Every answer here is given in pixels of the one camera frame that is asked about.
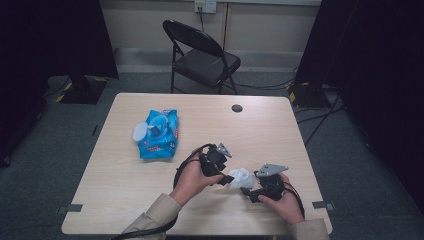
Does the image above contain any black folding chair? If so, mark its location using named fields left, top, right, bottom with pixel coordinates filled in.
left=162, top=19, right=242, bottom=95

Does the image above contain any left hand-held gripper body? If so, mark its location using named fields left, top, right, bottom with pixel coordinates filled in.
left=198, top=143, right=233, bottom=178

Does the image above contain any black stand base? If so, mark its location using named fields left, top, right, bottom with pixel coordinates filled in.
left=56, top=74, right=108, bottom=105
left=287, top=81, right=331, bottom=108

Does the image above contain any person's right hand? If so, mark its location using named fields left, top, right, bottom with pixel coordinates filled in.
left=258, top=173, right=305, bottom=225

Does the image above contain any white wet wipe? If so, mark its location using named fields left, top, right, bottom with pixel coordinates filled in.
left=228, top=167, right=255, bottom=190

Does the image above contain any left hand-held gripper cable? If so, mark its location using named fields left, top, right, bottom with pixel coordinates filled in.
left=111, top=143, right=215, bottom=240

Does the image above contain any black floor cable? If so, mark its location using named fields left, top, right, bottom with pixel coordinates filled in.
left=233, top=77, right=296, bottom=92
left=294, top=93, right=346, bottom=148

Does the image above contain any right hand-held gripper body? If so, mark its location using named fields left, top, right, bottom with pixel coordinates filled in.
left=254, top=163, right=289, bottom=201

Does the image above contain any white wall outlet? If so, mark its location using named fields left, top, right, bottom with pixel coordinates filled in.
left=194, top=0, right=218, bottom=14

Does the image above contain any blue wet wipes pack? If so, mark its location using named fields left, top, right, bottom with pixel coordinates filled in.
left=132, top=109, right=180, bottom=160

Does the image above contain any black curtain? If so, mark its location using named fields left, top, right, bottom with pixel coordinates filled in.
left=0, top=0, right=119, bottom=168
left=294, top=0, right=424, bottom=214

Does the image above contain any person's left hand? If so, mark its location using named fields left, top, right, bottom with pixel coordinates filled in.
left=169, top=153, right=224, bottom=207

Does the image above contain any right hand-held gripper cable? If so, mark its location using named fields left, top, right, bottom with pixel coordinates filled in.
left=283, top=181, right=306, bottom=219

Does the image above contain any hand-held gripper cable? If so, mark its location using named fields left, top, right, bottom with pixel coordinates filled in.
left=111, top=143, right=215, bottom=240
left=283, top=181, right=306, bottom=219

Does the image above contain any grey tape strip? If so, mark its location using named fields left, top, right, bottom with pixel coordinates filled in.
left=312, top=201, right=335, bottom=211
left=57, top=203, right=84, bottom=215

